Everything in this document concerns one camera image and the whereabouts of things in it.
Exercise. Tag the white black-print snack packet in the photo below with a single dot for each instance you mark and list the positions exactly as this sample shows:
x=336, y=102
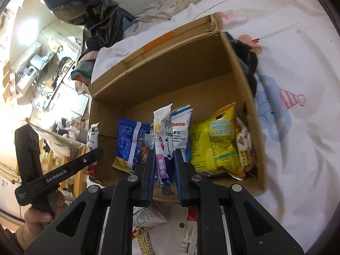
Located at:
x=93, y=136

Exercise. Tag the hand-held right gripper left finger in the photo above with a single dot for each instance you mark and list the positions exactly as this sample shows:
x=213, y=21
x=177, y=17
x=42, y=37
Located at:
x=149, y=175

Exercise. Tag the person's left hand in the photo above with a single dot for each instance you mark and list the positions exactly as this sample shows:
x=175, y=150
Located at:
x=35, y=223

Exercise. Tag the white water heater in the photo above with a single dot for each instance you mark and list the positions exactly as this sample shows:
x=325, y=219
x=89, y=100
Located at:
x=28, y=74

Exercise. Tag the white cloth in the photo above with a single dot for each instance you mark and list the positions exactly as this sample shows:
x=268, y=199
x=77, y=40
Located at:
x=58, y=140

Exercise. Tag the white floor cabinet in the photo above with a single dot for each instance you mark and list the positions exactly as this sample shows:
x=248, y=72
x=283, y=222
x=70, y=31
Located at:
x=70, y=99

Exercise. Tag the red patterned snack packet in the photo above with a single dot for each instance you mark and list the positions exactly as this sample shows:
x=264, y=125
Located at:
x=245, y=148

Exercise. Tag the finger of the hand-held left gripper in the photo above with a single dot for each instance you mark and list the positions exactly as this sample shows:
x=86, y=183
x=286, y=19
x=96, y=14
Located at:
x=91, y=157

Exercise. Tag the white blue-edged snack packet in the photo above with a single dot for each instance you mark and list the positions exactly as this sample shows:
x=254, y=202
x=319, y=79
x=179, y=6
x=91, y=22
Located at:
x=182, y=131

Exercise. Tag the floral grey duvet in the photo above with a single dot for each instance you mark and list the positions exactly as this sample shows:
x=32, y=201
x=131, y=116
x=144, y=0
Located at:
x=186, y=2

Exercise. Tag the blue snack packet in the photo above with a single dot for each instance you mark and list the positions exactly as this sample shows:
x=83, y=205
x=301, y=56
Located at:
x=131, y=143

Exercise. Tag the yellow snack packet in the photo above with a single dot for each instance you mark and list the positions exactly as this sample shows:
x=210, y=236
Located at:
x=213, y=146

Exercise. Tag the white and red snack packet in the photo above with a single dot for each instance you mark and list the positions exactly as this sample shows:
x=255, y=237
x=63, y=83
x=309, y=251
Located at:
x=189, y=233

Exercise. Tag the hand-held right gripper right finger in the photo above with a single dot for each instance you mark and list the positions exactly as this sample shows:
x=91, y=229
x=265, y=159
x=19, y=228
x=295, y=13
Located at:
x=178, y=176

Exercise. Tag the white and purple snack packet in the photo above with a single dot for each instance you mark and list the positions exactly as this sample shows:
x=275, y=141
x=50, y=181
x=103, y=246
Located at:
x=162, y=148

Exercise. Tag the orange and teal cloth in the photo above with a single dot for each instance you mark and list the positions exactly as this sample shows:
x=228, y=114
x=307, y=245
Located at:
x=82, y=71

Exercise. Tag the white crumpled snack packet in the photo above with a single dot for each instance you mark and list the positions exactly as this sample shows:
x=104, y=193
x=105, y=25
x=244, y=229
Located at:
x=147, y=215

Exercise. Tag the black plastic bag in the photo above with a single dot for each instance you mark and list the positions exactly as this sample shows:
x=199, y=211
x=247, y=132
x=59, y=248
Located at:
x=87, y=8

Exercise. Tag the beige patterned stick packet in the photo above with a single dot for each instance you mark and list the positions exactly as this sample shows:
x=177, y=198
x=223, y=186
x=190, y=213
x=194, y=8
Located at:
x=144, y=240

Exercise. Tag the brown cardboard box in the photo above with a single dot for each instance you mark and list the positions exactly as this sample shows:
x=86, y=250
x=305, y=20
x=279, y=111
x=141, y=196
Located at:
x=175, y=69

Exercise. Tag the dark grey cloth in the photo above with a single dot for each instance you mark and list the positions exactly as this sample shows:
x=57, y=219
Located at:
x=247, y=58

